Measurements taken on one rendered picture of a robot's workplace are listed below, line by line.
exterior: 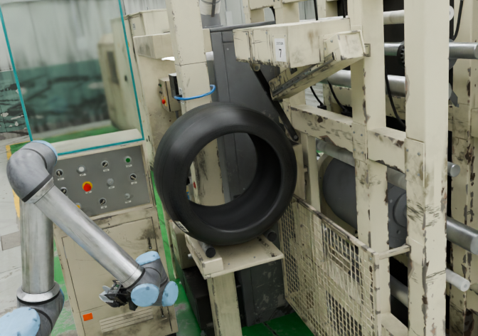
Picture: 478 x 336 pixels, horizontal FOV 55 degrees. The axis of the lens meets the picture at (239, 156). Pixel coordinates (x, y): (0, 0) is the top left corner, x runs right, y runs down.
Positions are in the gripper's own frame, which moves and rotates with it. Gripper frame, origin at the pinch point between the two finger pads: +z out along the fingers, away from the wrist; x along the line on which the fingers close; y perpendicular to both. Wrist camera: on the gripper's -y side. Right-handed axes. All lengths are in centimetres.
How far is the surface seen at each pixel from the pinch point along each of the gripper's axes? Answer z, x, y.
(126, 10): 508, -803, -199
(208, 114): -54, -58, 38
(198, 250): -31.0, -28.4, -12.5
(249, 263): -52, -27, -23
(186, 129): -47, -51, 39
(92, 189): 37, -59, 3
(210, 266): -40.2, -19.5, -11.7
